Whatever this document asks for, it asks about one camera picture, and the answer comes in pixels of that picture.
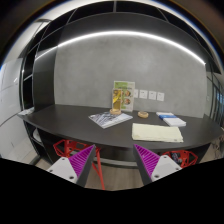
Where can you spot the red metal stool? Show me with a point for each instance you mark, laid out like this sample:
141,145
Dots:
183,158
64,148

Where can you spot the green standing brochure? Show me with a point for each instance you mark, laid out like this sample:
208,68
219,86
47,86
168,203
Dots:
127,100

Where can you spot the blue white booklet stack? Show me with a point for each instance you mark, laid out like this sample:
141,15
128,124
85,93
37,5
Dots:
171,119

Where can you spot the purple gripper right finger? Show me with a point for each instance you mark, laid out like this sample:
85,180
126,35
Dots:
153,167

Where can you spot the gold trophy on wooden base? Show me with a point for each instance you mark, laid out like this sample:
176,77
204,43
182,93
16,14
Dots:
116,101

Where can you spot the small round wooden coaster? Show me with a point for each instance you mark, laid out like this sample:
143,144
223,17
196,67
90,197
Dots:
143,114

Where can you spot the dark shelving unit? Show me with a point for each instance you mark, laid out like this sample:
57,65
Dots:
37,72

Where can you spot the open magazine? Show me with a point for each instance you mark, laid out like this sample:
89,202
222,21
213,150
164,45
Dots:
106,119

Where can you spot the red metal stool left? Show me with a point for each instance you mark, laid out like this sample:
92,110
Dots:
64,148

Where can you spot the white wall socket panel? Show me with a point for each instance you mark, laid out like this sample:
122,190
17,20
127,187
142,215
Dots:
152,95

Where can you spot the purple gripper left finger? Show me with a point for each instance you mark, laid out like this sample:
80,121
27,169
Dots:
75,168

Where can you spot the red metal stool right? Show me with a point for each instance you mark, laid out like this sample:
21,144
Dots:
183,158

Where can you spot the cream folded towel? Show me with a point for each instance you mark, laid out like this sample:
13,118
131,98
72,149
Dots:
156,133

